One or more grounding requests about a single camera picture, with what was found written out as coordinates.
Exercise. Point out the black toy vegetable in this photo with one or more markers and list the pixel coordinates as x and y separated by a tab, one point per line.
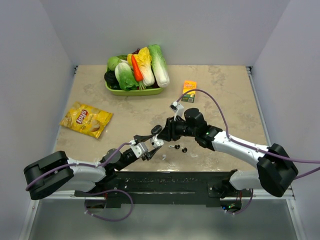
110	77

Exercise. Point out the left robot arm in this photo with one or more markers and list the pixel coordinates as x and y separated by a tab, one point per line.
57	172

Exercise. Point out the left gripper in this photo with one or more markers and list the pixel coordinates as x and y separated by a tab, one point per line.
138	138

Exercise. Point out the napa cabbage right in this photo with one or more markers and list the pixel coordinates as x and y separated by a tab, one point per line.
159	66

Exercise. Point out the white earbud charging case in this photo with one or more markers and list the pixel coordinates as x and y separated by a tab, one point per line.
156	143

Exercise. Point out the black earbud right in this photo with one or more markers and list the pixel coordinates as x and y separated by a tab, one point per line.
184	150

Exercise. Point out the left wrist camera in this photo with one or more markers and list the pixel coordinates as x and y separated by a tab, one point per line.
139	149

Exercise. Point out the orange juice box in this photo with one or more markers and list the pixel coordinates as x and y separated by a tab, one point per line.
188	94

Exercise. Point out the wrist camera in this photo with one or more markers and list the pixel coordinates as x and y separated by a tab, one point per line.
139	149
177	108

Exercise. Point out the round green vegetable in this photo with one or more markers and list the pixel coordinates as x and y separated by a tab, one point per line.
112	63

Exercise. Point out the yellow chips bag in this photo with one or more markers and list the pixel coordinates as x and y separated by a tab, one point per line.
86	119

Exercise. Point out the green white bok choy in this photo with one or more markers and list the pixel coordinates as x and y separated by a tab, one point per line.
125	77

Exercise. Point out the green plastic tray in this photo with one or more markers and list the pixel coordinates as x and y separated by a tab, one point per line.
134	93

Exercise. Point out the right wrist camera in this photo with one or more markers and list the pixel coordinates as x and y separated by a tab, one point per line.
177	108

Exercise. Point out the black earbud charging case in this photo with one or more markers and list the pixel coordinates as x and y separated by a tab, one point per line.
156	130

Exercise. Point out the orange carrot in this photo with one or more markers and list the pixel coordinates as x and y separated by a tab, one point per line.
137	73

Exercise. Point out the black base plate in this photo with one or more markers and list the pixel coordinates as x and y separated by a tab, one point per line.
167	188

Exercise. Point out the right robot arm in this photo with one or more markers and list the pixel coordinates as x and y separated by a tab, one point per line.
274	171

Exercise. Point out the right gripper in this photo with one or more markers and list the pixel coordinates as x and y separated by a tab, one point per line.
169	133

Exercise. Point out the yellow leaf cabbage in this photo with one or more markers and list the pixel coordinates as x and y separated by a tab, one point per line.
144	61

